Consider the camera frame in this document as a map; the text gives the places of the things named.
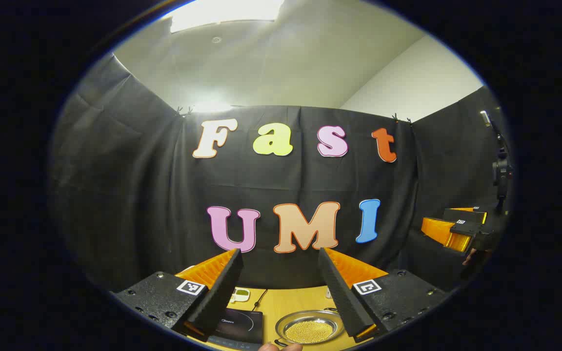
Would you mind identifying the steel pot with black handles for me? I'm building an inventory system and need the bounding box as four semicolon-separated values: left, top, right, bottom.
275;308;345;348

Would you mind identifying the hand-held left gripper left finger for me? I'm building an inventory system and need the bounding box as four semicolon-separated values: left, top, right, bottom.
110;248;244;343

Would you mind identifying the black camera stand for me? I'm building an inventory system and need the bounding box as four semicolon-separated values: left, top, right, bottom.
480;111;513;215

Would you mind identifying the black induction cooktop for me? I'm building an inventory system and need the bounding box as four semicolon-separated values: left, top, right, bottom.
208;307;264;351

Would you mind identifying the pile of yellow soybeans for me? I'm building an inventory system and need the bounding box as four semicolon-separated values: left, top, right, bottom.
285;320;335;343

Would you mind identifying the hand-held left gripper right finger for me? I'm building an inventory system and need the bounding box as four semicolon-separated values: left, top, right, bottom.
318;247;450;343

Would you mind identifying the ceiling light panel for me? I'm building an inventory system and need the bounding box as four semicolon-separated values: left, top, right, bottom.
170;0;285;34

